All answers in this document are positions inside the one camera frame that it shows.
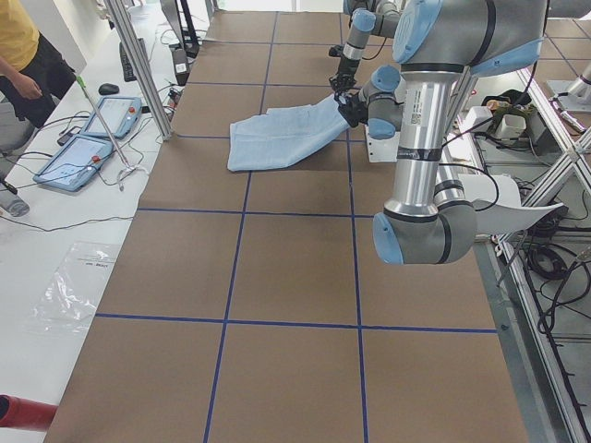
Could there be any clear plastic bag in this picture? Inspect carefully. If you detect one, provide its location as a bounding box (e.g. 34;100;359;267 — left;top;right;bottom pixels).
25;242;121;336

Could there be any light blue button-up shirt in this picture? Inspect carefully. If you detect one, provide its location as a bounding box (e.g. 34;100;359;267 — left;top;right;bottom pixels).
227;96;349;172

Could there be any blue teach pendant far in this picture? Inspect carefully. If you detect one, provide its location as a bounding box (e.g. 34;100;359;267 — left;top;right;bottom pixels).
80;95;142;139

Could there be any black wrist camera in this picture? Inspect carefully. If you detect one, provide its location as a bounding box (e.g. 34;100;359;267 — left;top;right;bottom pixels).
329;45;344;58

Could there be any white chair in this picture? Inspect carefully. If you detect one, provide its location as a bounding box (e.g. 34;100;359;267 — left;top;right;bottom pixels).
458;174;565;235

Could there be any person in yellow shirt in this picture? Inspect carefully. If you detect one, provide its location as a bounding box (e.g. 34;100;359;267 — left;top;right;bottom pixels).
1;1;76;128

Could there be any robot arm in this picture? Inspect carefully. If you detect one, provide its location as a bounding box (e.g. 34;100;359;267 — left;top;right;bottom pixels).
329;0;405;101
331;1;550;264

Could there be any blue teach pendant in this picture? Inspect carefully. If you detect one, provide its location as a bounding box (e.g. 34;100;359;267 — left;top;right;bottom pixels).
33;135;114;192
80;95;142;139

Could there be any reacher grabber stick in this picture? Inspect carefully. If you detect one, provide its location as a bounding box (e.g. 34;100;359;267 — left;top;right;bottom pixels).
77;75;148;191

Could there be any blue teach pendant near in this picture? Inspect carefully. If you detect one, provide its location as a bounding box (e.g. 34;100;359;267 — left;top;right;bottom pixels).
33;135;114;192

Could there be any black keyboard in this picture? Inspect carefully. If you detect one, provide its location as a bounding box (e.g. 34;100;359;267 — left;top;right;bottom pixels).
119;38;148;82

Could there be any aluminium frame post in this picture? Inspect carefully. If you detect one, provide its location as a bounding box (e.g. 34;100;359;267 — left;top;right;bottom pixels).
104;0;172;141

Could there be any black computer mouse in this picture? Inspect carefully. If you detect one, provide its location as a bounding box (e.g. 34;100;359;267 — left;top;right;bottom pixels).
98;83;119;96

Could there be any white central mounting column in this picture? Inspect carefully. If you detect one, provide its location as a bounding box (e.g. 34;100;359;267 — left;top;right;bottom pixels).
365;126;400;163

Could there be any red cylinder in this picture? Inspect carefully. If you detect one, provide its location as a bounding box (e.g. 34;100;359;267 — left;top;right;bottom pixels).
1;394;58;432

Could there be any black monitor stand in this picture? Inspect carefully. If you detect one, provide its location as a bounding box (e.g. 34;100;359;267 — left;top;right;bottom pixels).
160;0;200;86

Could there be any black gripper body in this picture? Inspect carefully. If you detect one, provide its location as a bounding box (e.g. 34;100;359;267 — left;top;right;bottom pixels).
339;94;368;128
330;57;359;92

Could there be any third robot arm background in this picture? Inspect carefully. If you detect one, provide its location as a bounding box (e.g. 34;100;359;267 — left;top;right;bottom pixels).
546;65;590;114

